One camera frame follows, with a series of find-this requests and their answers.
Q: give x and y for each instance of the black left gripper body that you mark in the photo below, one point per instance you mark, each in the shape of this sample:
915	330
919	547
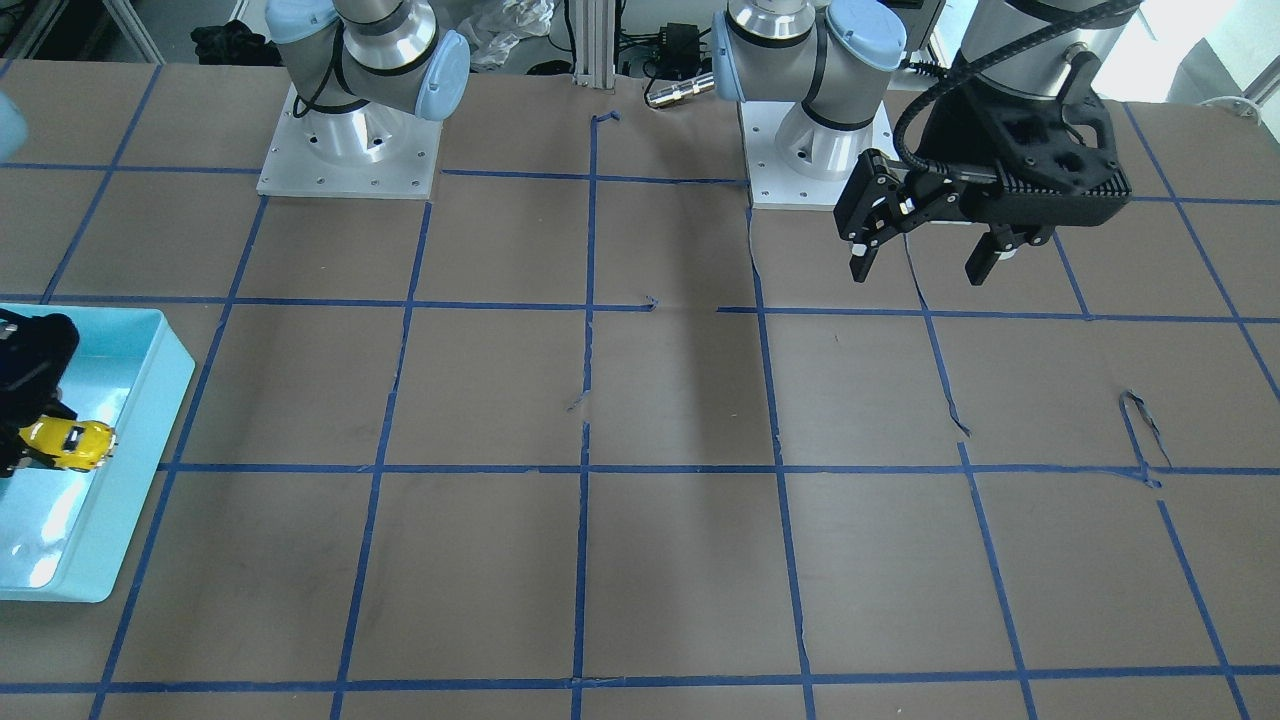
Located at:
948	135

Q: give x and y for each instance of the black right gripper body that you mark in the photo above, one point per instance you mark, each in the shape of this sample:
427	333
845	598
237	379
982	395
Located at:
36	362

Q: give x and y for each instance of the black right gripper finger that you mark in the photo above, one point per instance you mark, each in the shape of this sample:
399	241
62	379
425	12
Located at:
52	405
15	453

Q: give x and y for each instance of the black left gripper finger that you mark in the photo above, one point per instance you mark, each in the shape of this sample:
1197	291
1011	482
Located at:
993	246
862	258

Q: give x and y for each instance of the yellow beetle toy car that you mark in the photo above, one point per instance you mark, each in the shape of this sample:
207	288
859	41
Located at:
79	445

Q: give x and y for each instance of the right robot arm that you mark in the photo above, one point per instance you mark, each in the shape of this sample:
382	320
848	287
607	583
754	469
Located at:
371	82

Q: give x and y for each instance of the light blue plastic bin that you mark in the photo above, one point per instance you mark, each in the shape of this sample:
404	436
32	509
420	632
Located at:
90	395

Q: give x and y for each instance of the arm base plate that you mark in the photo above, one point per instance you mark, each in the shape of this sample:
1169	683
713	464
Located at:
371	153
795	163

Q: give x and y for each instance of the aluminium frame post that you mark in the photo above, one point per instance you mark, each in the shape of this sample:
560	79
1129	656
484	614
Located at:
594	30

